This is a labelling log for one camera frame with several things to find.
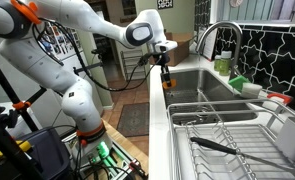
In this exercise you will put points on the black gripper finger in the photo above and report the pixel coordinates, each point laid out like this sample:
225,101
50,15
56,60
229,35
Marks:
164,75
169,75

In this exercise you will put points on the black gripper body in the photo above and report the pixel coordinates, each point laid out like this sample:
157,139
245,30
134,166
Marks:
162,58

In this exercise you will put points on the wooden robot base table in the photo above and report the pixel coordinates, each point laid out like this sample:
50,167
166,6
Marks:
127,143

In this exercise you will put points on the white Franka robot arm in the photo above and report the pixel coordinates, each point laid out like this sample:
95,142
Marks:
37,66

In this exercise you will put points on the stainless steel sink basin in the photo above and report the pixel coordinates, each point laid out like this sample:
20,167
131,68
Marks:
193,96

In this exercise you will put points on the kitchen window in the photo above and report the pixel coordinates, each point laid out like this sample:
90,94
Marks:
260,10

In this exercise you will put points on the brown cardboard box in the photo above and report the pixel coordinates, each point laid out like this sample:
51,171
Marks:
182,46

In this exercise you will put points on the metal step rack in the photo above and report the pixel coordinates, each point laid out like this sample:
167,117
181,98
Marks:
133,65

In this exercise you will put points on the white paper pad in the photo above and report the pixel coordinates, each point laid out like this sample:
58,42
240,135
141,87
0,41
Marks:
209,43

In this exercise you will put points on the dark floor mat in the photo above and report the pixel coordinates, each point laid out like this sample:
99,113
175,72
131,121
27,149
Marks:
133,119

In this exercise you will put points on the tall green soap bottle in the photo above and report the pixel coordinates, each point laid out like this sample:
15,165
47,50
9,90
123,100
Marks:
225,65

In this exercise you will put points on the green sponge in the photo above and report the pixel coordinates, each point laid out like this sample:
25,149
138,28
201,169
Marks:
237,82

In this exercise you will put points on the brushed steel gooseneck faucet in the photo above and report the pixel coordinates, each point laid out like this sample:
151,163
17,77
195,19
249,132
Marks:
235,36

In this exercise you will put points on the green clamp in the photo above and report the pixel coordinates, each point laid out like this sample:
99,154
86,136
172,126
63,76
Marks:
105,151

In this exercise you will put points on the white refrigerator with photos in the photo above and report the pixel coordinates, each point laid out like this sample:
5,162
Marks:
63,46

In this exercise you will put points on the red and white dish brush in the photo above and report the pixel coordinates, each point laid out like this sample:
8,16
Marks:
278,99

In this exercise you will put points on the black storage bin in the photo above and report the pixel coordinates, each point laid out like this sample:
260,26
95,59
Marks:
50,153

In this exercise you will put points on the white cutlery holder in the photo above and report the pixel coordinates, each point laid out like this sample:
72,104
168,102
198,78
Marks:
292,140

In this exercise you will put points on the orange tripod clamp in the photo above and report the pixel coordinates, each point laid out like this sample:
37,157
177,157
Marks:
20,105

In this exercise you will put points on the black tripod stand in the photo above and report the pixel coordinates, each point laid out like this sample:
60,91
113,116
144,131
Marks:
7,90

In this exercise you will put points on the black and white wall picture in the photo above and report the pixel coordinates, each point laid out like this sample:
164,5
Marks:
165,4

